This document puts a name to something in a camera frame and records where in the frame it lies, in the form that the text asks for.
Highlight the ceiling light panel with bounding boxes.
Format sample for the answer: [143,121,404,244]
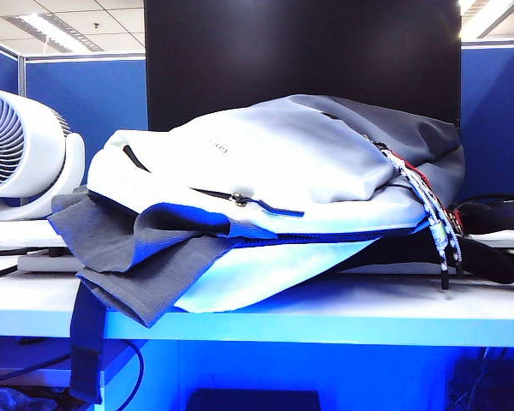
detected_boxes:
[6,11,109,49]
[457,0,514,21]

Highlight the white power strip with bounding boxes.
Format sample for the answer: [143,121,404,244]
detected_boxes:
[16,252,87,275]

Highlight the white desk fan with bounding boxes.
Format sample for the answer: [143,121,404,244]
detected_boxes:
[0,85,87,223]

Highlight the gray clothes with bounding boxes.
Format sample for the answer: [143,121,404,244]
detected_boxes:
[46,188,241,330]

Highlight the black headset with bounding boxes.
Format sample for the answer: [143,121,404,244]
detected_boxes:
[448,194,514,295]

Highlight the blue office partition panel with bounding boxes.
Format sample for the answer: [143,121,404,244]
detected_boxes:
[459,39,514,211]
[23,53,150,172]

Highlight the white flat tray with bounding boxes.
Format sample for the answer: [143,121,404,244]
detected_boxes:
[465,230,514,250]

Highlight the white and gray backpack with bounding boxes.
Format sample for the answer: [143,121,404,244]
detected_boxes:
[68,93,468,406]

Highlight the black cable under table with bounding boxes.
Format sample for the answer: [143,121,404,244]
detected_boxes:
[0,340,146,402]

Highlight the patterned zipper pull cord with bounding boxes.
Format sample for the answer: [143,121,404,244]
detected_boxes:
[380,143,451,292]
[393,149,464,276]

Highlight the black box under table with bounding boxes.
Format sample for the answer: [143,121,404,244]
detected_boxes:
[186,388,321,411]

